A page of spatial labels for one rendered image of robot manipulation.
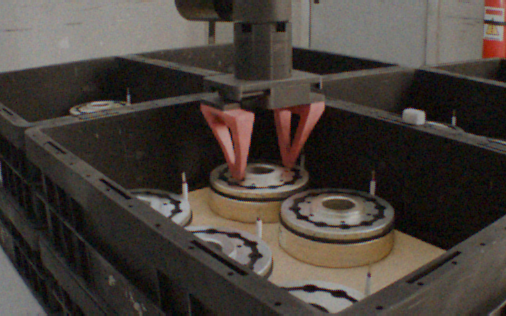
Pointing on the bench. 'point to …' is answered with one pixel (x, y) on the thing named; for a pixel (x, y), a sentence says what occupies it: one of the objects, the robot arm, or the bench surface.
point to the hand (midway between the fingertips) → (263, 164)
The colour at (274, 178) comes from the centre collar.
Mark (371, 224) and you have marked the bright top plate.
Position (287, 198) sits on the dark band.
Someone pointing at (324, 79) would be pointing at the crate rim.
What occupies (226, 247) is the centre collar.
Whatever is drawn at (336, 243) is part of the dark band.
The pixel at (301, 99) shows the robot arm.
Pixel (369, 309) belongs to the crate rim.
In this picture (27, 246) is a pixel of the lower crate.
